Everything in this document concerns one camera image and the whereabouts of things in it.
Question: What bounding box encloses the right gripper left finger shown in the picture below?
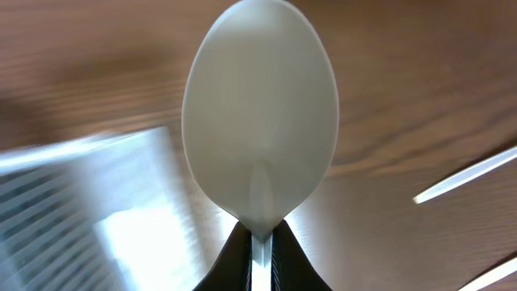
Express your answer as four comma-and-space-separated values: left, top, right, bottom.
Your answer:
194, 222, 252, 291

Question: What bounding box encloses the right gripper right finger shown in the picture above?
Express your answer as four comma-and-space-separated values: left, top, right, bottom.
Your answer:
271, 220, 331, 291

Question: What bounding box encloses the clear plastic basket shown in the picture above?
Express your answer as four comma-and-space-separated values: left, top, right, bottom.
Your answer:
1, 128, 203, 290

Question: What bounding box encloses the white plastic spoon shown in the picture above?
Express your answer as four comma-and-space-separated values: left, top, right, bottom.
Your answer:
413, 146, 516, 204
182, 0, 339, 290
458, 258, 516, 291

